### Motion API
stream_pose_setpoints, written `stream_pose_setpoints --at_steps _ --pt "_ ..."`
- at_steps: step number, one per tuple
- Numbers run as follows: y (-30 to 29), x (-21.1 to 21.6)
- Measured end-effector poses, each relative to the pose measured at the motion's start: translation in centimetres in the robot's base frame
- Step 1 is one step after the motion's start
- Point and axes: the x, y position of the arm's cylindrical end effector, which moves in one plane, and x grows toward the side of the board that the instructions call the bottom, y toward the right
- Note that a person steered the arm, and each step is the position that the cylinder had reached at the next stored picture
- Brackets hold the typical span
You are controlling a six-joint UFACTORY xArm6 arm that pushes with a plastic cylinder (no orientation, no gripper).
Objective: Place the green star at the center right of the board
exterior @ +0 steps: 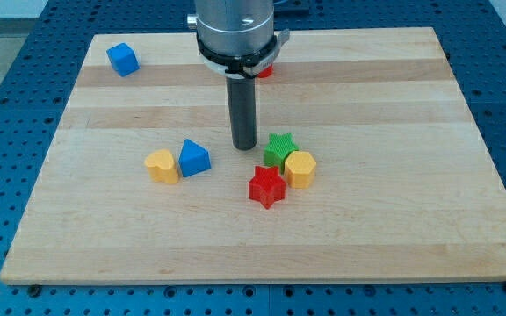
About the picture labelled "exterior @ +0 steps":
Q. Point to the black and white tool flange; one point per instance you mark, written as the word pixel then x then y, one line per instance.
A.
pixel 247 66

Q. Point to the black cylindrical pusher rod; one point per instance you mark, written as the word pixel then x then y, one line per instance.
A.
pixel 242 112

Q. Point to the green star block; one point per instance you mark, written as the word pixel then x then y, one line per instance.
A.
pixel 278 149

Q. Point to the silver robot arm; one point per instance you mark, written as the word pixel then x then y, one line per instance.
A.
pixel 237 39

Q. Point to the red block behind arm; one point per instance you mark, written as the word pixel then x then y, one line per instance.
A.
pixel 266 72

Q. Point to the red star block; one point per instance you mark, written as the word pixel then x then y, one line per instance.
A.
pixel 266 186

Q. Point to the wooden board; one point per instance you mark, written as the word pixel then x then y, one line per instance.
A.
pixel 369 168

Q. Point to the blue triangle block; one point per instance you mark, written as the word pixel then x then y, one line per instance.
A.
pixel 193 159

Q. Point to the yellow hexagon block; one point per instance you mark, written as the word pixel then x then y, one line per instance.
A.
pixel 300 169

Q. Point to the yellow heart block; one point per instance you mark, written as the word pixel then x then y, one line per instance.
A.
pixel 161 167

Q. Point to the blue cube block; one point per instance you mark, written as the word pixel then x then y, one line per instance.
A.
pixel 123 59

